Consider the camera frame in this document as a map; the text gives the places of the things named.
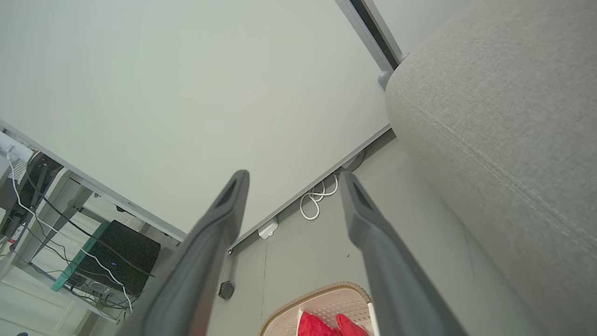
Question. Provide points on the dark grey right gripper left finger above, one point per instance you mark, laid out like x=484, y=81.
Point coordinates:
x=196, y=261

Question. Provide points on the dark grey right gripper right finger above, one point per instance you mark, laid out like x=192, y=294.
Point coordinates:
x=387, y=261

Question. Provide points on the red garment with white trim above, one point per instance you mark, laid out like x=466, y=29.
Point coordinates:
x=350, y=327

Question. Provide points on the red jersey with letters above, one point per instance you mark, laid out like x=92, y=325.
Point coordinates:
x=313, y=325

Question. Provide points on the grey fabric sofa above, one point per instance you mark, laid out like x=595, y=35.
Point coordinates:
x=494, y=140

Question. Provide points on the black computer box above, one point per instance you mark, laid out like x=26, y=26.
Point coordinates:
x=123, y=254

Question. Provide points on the beige perforated laundry basket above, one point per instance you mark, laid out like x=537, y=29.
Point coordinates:
x=322, y=298

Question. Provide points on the white power adapter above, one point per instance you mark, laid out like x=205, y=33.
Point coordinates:
x=268, y=229

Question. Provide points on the white desk with grey legs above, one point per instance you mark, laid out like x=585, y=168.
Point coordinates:
x=51, y=205

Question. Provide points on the black device under desk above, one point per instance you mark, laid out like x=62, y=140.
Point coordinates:
x=37, y=182

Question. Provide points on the large white partition panel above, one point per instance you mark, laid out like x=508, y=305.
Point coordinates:
x=186, y=84

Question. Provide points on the narrow white partition panel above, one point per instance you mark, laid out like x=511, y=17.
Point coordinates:
x=415, y=18

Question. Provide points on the teal strip on desk frame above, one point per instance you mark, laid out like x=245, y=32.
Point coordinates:
x=74, y=261

